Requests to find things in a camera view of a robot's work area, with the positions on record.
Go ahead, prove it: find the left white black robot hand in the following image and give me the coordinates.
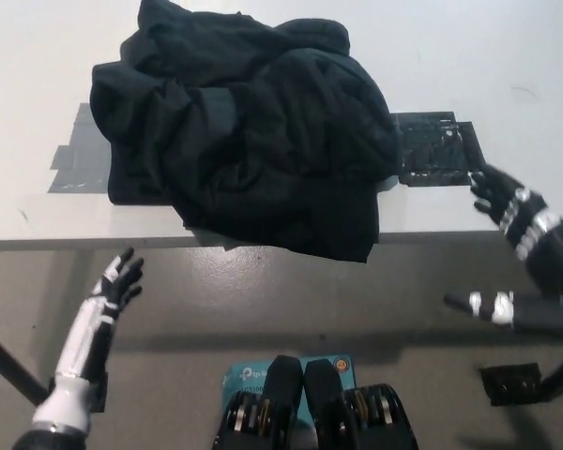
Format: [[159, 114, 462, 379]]
[[51, 247, 145, 382]]

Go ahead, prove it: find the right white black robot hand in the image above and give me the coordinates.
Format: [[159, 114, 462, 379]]
[[444, 163, 563, 338]]

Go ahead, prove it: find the black jacket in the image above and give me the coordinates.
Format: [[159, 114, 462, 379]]
[[88, 0, 403, 265]]

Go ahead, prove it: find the teal tp-link box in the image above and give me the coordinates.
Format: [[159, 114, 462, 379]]
[[221, 356, 358, 426]]

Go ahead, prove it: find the grey tape patch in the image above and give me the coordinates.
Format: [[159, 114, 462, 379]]
[[46, 102, 121, 194]]

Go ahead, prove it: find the black tape patch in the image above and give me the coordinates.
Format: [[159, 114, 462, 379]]
[[391, 111, 488, 189]]

